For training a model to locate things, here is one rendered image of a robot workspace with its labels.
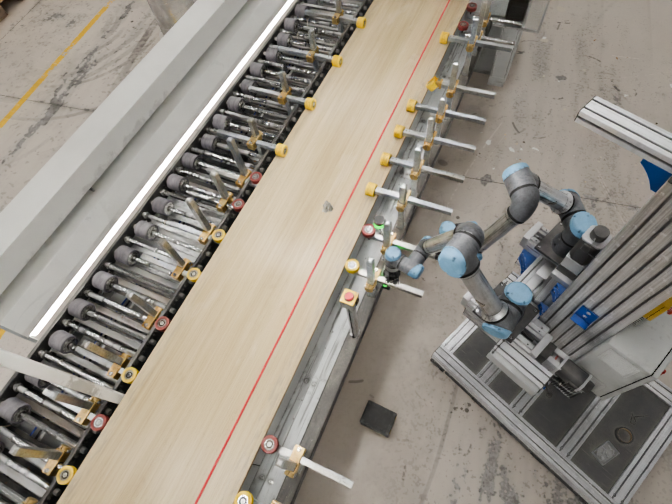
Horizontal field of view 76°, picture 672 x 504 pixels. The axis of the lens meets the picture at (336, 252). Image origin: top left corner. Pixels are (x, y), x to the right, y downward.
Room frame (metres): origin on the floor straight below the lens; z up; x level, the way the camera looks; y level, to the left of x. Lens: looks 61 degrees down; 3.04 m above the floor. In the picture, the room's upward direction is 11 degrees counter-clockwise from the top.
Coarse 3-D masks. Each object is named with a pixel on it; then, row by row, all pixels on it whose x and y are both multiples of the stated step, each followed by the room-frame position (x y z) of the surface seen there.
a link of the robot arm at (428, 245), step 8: (464, 224) 0.85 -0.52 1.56; (472, 224) 0.83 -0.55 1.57; (448, 232) 0.90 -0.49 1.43; (472, 232) 0.79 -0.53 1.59; (480, 232) 0.79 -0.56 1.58; (424, 240) 0.98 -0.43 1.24; (432, 240) 0.93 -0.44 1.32; (440, 240) 0.89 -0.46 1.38; (448, 240) 0.86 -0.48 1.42; (480, 240) 0.76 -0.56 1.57; (416, 248) 0.96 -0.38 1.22; (424, 248) 0.94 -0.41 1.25; (432, 248) 0.90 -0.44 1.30; (440, 248) 0.88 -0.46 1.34; (424, 256) 0.91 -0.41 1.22
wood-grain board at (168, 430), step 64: (384, 0) 3.49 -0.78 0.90; (384, 64) 2.70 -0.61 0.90; (320, 128) 2.18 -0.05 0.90; (256, 192) 1.74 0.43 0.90; (320, 192) 1.64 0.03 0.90; (256, 256) 1.27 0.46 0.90; (192, 320) 0.95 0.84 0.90; (256, 320) 0.88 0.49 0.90; (192, 384) 0.60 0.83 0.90; (128, 448) 0.36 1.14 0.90; (192, 448) 0.30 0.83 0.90; (256, 448) 0.25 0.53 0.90
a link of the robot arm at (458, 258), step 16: (464, 240) 0.76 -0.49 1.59; (448, 256) 0.71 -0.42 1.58; (464, 256) 0.70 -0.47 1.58; (448, 272) 0.68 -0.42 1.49; (464, 272) 0.66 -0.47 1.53; (480, 272) 0.67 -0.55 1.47; (480, 288) 0.62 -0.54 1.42; (480, 304) 0.59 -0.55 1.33; (496, 304) 0.58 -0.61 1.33; (496, 320) 0.52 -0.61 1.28; (512, 320) 0.52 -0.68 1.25; (496, 336) 0.49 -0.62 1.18
